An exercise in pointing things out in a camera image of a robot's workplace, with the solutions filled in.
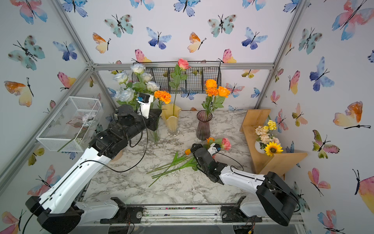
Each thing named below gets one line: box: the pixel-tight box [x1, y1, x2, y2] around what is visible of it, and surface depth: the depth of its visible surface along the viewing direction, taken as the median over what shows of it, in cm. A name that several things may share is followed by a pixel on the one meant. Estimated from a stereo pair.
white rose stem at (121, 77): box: [112, 71, 130, 85], surface depth 77 cm
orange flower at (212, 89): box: [201, 78, 219, 117], surface depth 86 cm
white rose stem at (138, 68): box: [130, 62, 146, 78], surface depth 77 cm
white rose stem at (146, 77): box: [141, 72, 154, 83], surface depth 84 cm
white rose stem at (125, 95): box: [114, 86, 136, 102], surface depth 77 cm
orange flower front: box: [205, 86, 219, 98], surface depth 82 cm
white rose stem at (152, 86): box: [145, 80, 161, 93], surface depth 80 cm
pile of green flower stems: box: [146, 152, 198, 188], surface depth 92 cm
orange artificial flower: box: [213, 85, 231, 112], surface depth 82 cm
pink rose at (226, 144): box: [221, 137, 232, 152], surface depth 88 cm
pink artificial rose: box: [168, 58, 191, 116], surface depth 86 cm
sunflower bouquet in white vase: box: [254, 114, 284, 157], surface depth 77 cm
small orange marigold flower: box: [153, 90, 172, 110], surface depth 62 cm
